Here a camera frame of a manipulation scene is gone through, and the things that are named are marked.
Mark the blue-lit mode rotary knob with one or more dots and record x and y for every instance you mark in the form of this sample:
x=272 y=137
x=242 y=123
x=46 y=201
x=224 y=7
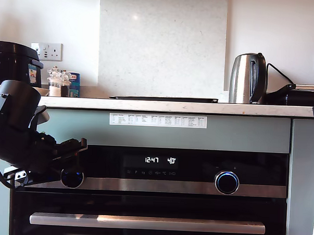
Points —
x=72 y=181

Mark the pale green filler panel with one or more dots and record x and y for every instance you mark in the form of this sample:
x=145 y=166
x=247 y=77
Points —
x=223 y=138

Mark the white ceramic bowl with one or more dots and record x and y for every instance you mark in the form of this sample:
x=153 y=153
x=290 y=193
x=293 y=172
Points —
x=45 y=92

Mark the blue salt carton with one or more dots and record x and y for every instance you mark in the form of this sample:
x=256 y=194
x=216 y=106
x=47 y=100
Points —
x=75 y=86

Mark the white double wall socket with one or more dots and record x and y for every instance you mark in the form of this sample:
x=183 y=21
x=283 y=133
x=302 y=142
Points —
x=54 y=51

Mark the black sandwich grill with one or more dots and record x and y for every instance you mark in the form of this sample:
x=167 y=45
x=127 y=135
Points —
x=303 y=99

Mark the black built-in oven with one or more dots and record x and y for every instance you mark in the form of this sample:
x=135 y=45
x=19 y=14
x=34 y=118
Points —
x=153 y=203

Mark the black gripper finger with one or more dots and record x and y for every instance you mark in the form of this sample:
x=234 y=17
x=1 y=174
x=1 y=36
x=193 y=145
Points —
x=44 y=181
x=75 y=159

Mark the stainless steel kettle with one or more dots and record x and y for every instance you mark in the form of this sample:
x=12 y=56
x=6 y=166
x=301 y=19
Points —
x=242 y=79

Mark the blue-ringed temperature rotary knob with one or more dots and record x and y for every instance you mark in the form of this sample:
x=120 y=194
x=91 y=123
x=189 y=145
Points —
x=227 y=183

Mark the white programme table sticker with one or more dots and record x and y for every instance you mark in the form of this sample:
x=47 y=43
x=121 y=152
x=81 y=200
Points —
x=157 y=120

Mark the pale green cabinet side panel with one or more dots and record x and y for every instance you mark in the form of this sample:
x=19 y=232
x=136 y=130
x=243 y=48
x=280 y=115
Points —
x=305 y=181

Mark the clear salt grinder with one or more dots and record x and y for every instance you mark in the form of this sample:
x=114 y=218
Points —
x=54 y=89

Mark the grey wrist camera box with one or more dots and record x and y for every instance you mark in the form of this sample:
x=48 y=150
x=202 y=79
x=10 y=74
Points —
x=41 y=117

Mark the black rice cooker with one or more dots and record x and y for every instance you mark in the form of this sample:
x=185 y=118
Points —
x=13 y=64

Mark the clear pepper grinder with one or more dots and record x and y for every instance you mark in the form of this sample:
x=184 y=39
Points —
x=65 y=90

